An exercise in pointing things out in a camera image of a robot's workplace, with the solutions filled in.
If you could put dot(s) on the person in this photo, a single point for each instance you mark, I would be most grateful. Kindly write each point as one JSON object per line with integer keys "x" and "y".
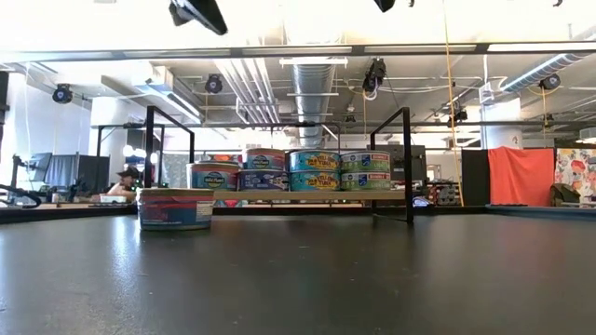
{"x": 123, "y": 183}

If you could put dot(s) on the black monitor screen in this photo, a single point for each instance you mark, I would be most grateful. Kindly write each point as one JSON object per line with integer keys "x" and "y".
{"x": 419, "y": 163}

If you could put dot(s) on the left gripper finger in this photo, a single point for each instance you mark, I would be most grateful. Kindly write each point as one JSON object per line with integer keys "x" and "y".
{"x": 207, "y": 14}
{"x": 178, "y": 14}

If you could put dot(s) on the orange cloth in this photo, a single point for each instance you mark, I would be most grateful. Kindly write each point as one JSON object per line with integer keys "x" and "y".
{"x": 521, "y": 179}

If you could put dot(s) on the black hanging device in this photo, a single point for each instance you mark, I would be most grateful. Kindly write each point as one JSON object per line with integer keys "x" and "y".
{"x": 374, "y": 76}

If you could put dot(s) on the silver air duct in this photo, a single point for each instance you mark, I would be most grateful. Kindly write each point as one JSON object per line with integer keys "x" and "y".
{"x": 307, "y": 116}

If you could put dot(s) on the floral cloth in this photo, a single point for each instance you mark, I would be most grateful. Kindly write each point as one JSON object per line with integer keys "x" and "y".
{"x": 577, "y": 165}

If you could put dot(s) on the black table mat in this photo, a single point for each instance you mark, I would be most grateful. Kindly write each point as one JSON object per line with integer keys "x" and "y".
{"x": 298, "y": 288}

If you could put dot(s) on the black round spotlight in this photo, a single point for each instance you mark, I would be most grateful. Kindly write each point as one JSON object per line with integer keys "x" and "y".
{"x": 213, "y": 84}
{"x": 550, "y": 82}
{"x": 62, "y": 94}

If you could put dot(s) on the gold-lid can cream label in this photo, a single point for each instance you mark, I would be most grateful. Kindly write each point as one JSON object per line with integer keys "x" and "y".
{"x": 174, "y": 209}

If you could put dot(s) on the wooden shelf black metal frame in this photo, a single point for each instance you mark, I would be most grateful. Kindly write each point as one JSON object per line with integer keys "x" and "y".
{"x": 302, "y": 196}

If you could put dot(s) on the grey patterned curtain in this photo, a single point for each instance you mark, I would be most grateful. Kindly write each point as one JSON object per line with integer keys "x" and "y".
{"x": 174, "y": 170}

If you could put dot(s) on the corrugated silver duct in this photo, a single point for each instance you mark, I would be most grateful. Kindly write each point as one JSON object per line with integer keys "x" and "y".
{"x": 535, "y": 74}

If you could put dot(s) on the black partition panel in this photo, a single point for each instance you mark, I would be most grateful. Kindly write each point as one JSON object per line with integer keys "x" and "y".
{"x": 475, "y": 179}

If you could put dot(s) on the silver-lid can white teal label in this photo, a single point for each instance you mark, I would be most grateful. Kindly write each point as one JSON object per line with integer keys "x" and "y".
{"x": 315, "y": 181}

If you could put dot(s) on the silver-lid can green label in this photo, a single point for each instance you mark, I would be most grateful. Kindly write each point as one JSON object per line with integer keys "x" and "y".
{"x": 365, "y": 181}
{"x": 365, "y": 162}

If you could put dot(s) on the black metal stand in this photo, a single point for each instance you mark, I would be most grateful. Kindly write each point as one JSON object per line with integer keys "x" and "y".
{"x": 130, "y": 125}

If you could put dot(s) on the blue grey curtain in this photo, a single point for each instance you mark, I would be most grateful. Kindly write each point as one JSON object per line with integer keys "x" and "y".
{"x": 60, "y": 170}

